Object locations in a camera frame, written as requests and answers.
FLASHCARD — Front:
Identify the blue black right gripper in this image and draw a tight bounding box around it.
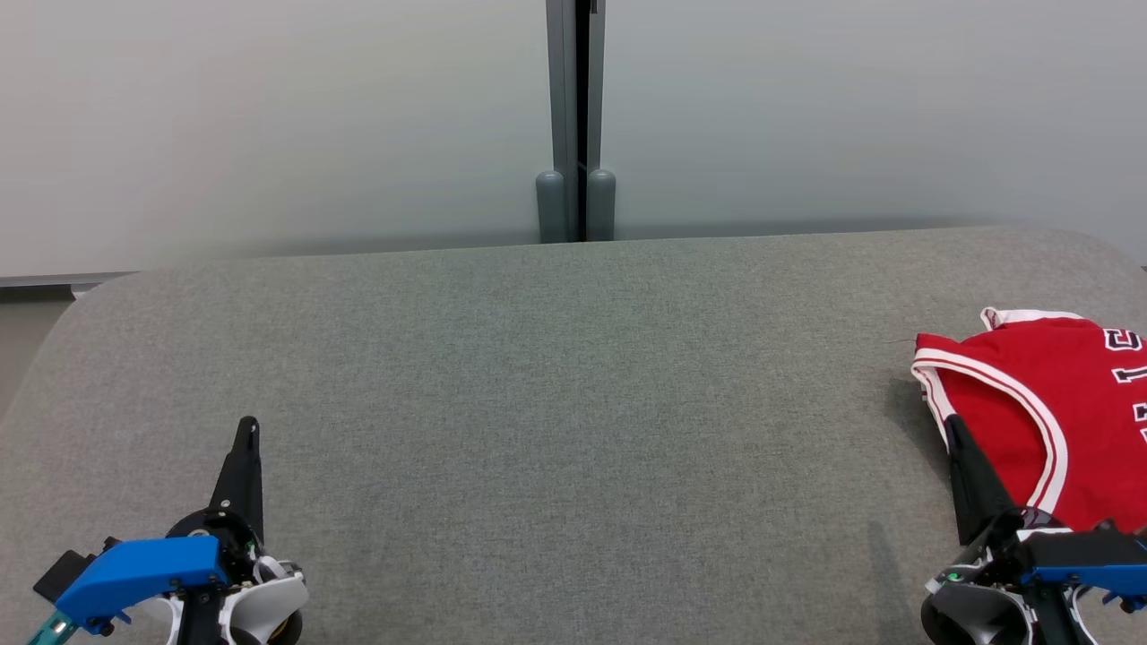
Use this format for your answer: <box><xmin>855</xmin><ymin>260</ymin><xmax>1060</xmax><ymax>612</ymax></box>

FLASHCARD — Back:
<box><xmin>926</xmin><ymin>417</ymin><xmax>1147</xmax><ymax>615</ymax></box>

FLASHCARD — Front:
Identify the grey partition post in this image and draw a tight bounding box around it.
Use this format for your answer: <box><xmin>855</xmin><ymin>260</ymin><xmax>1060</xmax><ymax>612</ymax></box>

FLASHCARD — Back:
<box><xmin>535</xmin><ymin>0</ymin><xmax>617</xmax><ymax>245</ymax></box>

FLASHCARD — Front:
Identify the grey partition base rail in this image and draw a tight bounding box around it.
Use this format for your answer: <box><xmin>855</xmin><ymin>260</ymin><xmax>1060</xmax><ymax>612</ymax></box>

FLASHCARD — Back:
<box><xmin>0</xmin><ymin>271</ymin><xmax>140</xmax><ymax>301</ymax></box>

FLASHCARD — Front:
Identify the red basketball jersey white trim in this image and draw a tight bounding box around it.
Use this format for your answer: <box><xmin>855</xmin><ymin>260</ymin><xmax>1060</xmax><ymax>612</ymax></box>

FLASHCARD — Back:
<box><xmin>911</xmin><ymin>307</ymin><xmax>1147</xmax><ymax>538</ymax></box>

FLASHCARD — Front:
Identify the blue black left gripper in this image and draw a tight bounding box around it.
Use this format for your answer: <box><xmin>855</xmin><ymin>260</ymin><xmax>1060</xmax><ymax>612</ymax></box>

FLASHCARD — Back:
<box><xmin>52</xmin><ymin>416</ymin><xmax>267</xmax><ymax>634</ymax></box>

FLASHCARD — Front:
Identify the teal left camera cable connector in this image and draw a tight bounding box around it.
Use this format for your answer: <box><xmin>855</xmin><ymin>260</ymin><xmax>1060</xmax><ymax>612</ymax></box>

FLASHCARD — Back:
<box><xmin>27</xmin><ymin>611</ymin><xmax>77</xmax><ymax>645</ymax></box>

